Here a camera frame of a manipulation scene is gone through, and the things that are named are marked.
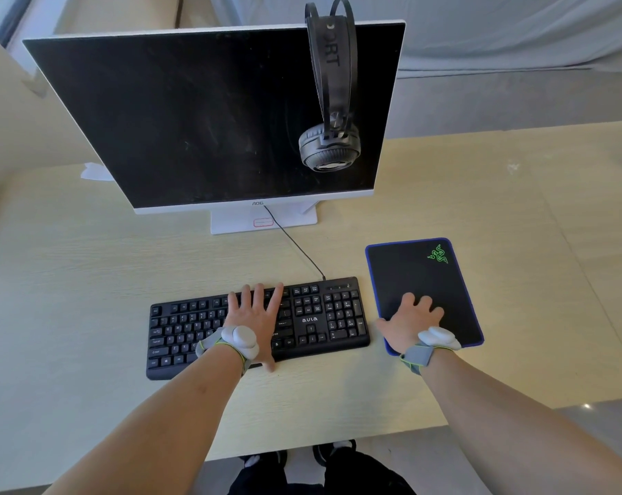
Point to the person's right hand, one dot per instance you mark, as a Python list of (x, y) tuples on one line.
[(406, 324)]

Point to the person's left hand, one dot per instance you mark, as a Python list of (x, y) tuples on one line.
[(251, 317)]

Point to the person's left little finger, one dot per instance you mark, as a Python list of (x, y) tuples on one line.
[(233, 303)]

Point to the person's left middle finger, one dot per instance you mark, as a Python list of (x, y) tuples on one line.
[(259, 294)]

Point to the person's right middle finger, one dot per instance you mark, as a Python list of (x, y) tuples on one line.
[(424, 303)]

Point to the person's right thumb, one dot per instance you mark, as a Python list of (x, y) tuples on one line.
[(386, 326)]

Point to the person's left thumb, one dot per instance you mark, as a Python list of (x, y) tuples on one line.
[(267, 358)]

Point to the person's left forearm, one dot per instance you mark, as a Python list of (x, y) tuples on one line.
[(161, 427)]

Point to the person's right forearm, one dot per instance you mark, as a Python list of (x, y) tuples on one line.
[(507, 422)]

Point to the black mouse pad blue edge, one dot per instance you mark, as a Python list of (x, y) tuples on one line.
[(409, 273)]

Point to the black computer keyboard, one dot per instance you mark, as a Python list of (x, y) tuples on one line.
[(321, 319)]

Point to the white monitor stand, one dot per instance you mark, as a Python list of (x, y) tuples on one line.
[(239, 221)]

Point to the black and white shoe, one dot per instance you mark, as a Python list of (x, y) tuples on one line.
[(262, 457), (331, 451)]

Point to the black trousers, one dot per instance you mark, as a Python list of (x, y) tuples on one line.
[(342, 479)]

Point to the black over-ear headphones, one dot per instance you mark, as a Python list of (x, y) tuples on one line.
[(331, 146)]

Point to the white paper sheet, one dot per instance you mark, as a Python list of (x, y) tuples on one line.
[(97, 172)]

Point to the white monitor with black screen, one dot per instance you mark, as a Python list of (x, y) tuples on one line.
[(187, 118)]

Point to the beige side panel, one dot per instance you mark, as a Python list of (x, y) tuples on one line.
[(17, 108)]

